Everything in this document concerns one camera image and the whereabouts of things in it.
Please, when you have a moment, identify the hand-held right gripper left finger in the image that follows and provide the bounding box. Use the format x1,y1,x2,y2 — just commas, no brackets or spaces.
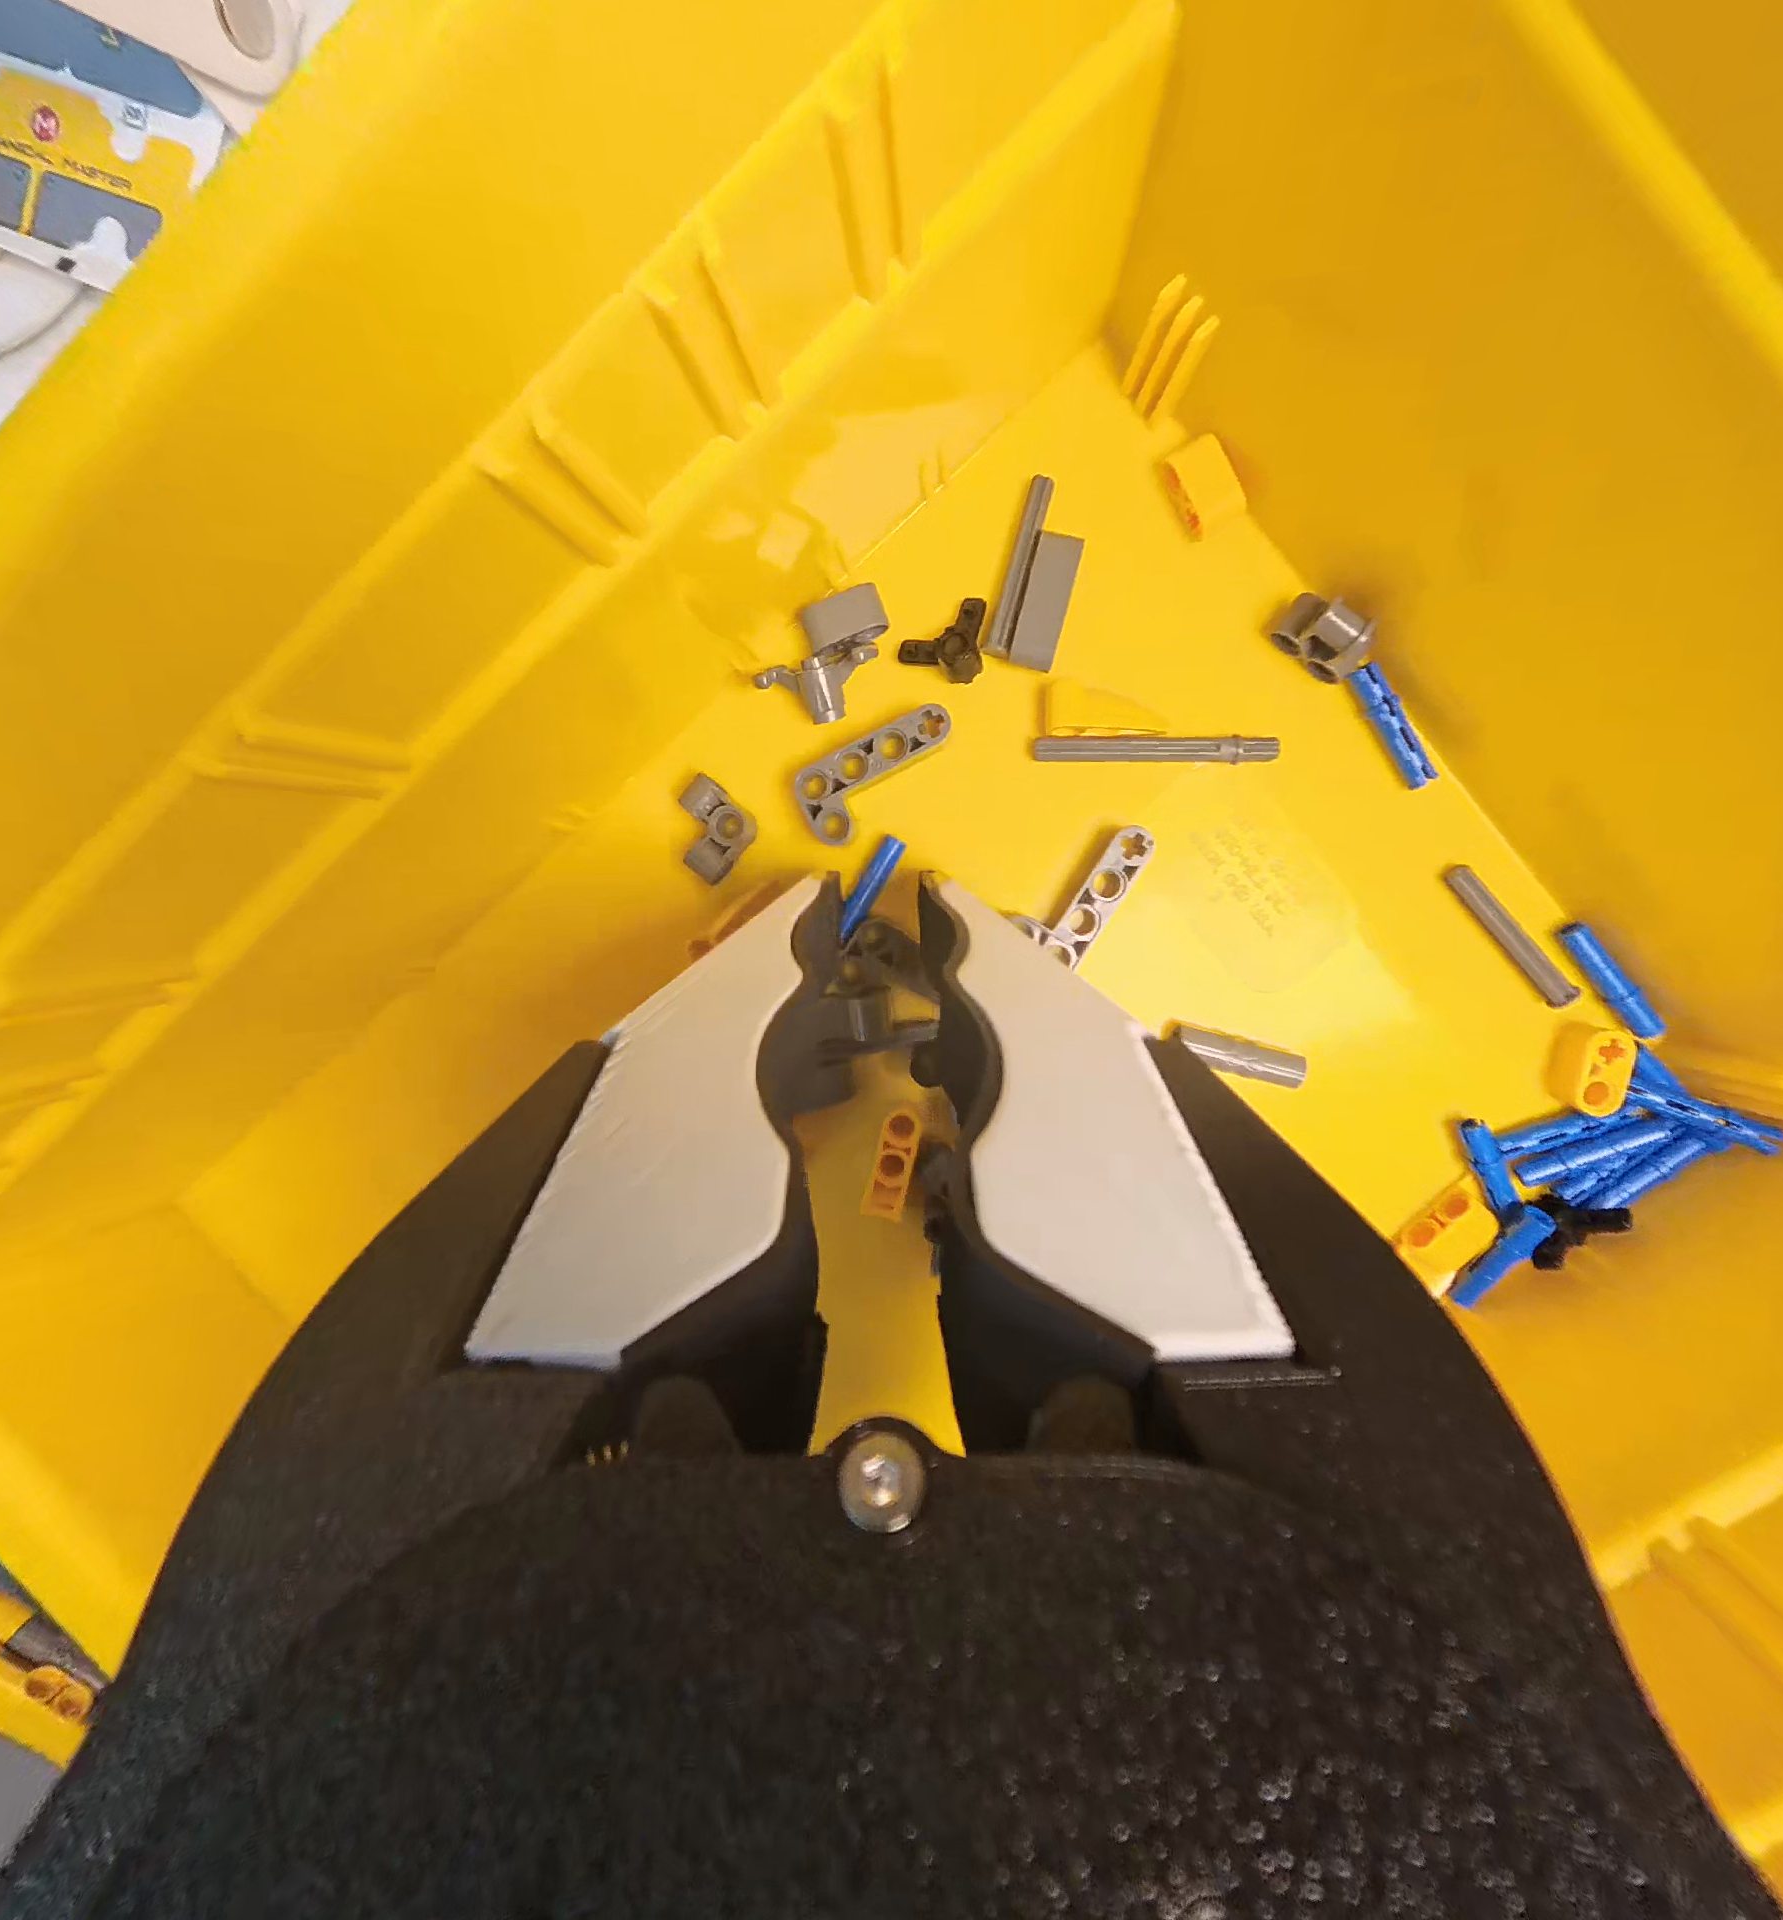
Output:
461,870,848,1412

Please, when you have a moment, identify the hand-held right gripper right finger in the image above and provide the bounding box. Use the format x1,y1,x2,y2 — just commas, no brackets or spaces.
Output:
909,870,1299,1412

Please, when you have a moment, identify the large yellow bin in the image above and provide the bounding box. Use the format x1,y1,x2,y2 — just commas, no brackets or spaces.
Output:
0,0,1783,1863

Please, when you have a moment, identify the small yellow block assembly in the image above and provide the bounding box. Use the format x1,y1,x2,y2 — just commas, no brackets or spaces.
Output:
0,1546,99,1757

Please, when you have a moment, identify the printed sticker sheet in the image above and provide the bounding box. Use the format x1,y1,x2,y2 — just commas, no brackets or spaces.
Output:
0,0,338,293

